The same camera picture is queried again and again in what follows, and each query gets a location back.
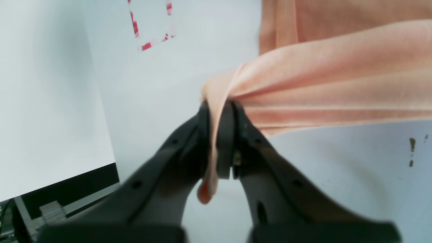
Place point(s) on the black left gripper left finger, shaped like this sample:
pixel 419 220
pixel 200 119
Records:
pixel 149 206

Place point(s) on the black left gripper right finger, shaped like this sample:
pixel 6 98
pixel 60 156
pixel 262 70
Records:
pixel 285 206

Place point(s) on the peach T-shirt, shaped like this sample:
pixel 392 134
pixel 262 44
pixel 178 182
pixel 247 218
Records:
pixel 329 63

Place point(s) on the black box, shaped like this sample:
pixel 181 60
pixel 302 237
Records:
pixel 24 217

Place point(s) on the red tape rectangle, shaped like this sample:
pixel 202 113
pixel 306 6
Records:
pixel 153 22

